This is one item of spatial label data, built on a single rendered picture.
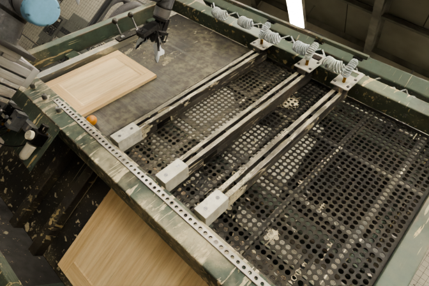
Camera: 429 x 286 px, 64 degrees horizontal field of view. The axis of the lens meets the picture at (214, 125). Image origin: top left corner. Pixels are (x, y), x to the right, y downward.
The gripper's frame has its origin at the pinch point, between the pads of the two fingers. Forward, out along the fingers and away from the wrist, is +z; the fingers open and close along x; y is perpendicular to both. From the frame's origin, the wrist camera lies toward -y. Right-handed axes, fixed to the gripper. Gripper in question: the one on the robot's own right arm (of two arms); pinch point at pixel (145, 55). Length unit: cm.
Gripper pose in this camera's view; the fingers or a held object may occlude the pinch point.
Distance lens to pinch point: 174.0
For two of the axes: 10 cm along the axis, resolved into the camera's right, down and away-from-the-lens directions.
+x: -7.6, -5.2, 3.8
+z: -3.7, 8.4, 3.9
